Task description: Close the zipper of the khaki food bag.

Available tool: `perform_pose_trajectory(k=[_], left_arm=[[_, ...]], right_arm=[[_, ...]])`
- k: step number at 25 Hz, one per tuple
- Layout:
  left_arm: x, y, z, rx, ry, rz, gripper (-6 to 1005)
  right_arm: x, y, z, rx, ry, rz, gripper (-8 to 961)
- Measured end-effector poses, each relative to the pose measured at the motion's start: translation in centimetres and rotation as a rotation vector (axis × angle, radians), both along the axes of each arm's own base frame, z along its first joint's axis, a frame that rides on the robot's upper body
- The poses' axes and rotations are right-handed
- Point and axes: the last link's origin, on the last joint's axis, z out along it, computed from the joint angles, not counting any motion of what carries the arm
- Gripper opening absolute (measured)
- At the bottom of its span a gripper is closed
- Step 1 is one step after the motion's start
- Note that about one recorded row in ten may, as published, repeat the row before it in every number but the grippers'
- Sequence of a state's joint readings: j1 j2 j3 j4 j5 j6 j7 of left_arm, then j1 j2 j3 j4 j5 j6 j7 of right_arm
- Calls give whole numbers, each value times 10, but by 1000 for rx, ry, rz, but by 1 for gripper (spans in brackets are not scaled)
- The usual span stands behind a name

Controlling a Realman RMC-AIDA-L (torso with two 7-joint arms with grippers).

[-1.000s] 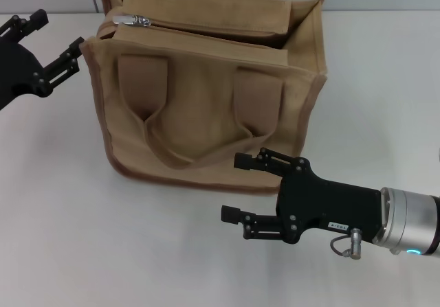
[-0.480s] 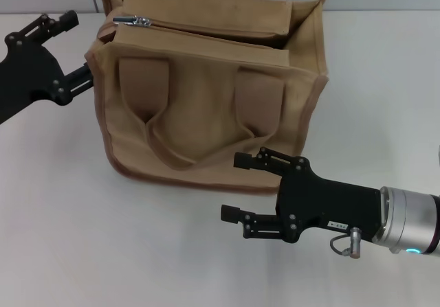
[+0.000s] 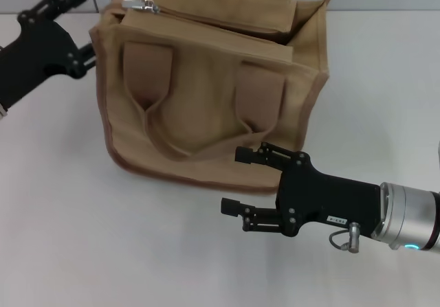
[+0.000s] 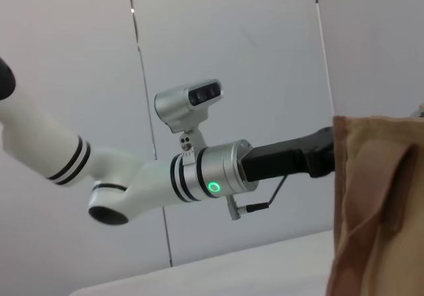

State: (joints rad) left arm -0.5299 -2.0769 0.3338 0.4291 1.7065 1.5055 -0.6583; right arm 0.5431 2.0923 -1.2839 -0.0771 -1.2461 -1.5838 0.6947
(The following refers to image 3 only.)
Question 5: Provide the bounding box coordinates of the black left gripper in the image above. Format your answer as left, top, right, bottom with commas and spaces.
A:
0, 0, 98, 109

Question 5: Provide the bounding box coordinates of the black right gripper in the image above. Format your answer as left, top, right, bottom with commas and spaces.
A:
221, 141, 382, 238

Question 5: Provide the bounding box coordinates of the silver metal zipper pull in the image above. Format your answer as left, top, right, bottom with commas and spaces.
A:
122, 0, 161, 13

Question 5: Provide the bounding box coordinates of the khaki canvas food bag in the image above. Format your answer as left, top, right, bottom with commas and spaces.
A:
88, 0, 333, 195

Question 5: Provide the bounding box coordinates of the right gripper cable with plug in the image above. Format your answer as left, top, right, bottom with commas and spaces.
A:
328, 223, 360, 253

